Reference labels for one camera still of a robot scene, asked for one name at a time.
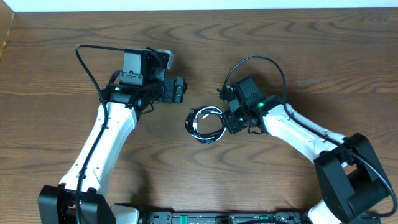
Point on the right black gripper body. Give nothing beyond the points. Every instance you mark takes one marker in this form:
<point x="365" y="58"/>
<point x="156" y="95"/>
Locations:
<point x="237" y="121"/>

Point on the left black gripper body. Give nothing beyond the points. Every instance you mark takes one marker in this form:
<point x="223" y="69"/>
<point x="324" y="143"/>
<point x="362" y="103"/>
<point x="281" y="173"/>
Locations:
<point x="178" y="90"/>

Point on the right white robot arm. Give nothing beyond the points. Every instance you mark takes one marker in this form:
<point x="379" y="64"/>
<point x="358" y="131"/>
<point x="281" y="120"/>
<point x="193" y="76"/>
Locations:
<point x="349" y="174"/>

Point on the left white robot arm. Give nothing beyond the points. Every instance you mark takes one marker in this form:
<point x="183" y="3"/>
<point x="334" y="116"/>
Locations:
<point x="80" y="196"/>

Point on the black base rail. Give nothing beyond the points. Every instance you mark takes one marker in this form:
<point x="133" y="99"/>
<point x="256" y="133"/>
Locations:
<point x="168" y="217"/>

